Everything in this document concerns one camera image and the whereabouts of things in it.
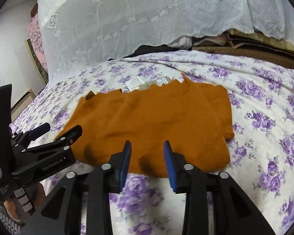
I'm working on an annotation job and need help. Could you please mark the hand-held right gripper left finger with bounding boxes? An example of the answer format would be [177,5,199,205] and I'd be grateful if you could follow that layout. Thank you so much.
[21,140,132,235]

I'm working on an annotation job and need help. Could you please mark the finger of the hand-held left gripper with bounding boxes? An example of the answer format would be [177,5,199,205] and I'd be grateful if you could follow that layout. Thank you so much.
[21,125,83,161]
[8,122,51,148]

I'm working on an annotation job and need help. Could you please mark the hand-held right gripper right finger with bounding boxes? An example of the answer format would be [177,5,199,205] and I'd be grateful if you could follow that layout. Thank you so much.
[163,141,276,235]

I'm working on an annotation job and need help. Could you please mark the orange knitted cat cardigan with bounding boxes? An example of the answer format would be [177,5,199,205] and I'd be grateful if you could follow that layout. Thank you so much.
[56,73,236,179]

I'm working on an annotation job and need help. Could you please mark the person's left hand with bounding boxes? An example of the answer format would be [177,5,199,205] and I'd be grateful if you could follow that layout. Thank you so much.
[2,182,46,219]

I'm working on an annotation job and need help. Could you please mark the framed painting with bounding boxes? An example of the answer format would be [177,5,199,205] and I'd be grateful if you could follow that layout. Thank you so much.
[26,39,49,85]

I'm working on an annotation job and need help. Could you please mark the beige paper tag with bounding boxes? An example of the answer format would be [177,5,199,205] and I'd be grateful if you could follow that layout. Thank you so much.
[140,77,170,91]

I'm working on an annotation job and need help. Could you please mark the pink floral cloth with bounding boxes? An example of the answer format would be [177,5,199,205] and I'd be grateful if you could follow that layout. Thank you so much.
[28,16,49,74]

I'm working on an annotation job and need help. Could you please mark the purple floral bed sheet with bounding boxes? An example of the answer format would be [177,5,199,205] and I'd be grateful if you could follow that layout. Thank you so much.
[11,50,294,235]

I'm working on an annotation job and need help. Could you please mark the folded pink white blankets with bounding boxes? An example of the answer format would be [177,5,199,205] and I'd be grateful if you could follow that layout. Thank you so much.
[169,35,232,50]

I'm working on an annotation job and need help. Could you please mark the white lace cover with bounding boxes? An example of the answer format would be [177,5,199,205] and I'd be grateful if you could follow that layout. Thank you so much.
[37,0,288,79]

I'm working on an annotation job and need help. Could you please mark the brown folded blankets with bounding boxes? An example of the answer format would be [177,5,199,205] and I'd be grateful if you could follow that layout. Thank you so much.
[191,29,294,70]

